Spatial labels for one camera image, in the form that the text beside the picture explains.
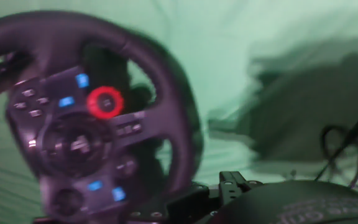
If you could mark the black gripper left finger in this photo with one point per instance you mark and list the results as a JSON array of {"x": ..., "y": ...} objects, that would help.
[{"x": 188, "y": 205}]

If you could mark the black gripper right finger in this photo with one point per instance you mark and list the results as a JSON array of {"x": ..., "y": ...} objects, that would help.
[{"x": 230, "y": 186}]

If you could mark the black leather steering wheel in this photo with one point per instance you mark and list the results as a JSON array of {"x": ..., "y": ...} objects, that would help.
[{"x": 57, "y": 34}]

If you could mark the green cloth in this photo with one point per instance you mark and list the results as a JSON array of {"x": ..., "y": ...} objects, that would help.
[{"x": 213, "y": 46}]

